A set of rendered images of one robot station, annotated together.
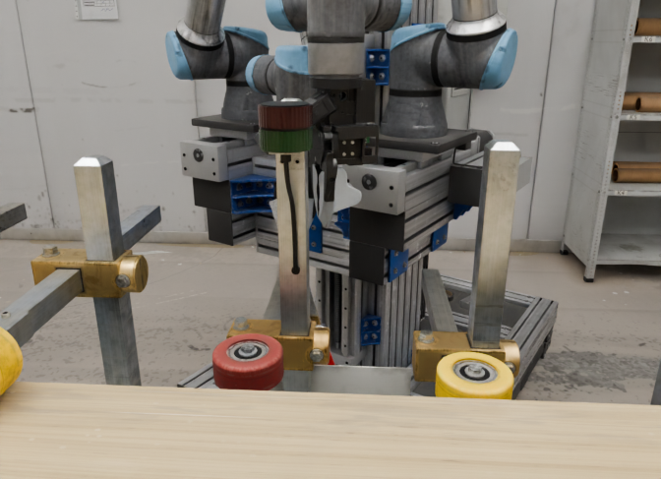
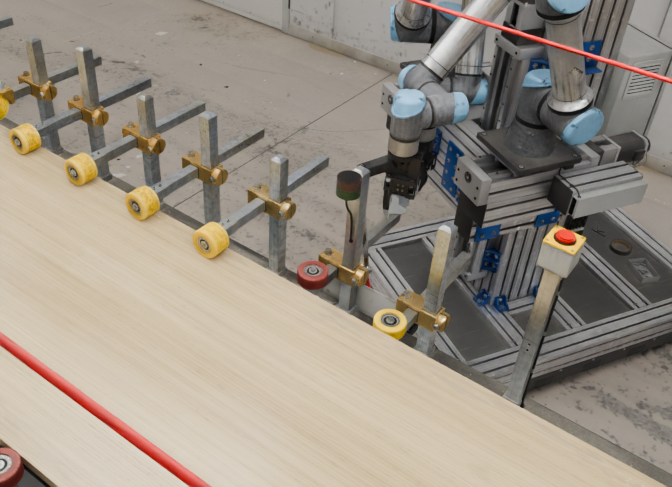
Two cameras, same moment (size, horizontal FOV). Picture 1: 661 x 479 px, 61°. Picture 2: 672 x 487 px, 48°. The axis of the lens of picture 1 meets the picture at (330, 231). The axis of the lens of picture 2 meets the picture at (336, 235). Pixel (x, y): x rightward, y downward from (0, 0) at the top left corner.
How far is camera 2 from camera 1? 132 cm
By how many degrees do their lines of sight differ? 32
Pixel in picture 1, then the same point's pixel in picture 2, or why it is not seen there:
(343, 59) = (400, 149)
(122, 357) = (276, 243)
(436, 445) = (344, 337)
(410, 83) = (524, 115)
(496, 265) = (436, 278)
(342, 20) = (401, 132)
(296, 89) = not seen: hidden behind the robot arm
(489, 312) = (431, 297)
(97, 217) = (276, 183)
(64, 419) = (235, 271)
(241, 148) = not seen: hidden behind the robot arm
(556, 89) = not seen: outside the picture
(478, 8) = (562, 94)
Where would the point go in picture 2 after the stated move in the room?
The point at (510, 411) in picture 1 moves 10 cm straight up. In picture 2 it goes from (385, 340) to (389, 309)
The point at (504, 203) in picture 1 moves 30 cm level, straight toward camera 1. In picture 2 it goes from (442, 253) to (345, 305)
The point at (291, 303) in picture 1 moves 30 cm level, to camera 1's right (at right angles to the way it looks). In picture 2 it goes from (347, 253) to (452, 300)
